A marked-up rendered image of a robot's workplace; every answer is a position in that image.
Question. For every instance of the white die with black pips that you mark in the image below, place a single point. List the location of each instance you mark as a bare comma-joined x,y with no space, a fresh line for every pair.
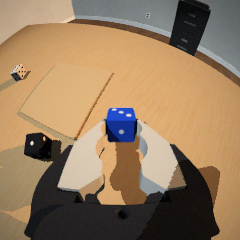
18,72

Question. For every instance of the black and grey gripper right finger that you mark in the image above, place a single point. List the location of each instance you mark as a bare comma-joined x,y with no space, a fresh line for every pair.
167,171

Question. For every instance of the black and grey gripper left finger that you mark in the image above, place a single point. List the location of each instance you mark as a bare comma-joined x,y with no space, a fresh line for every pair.
77,171

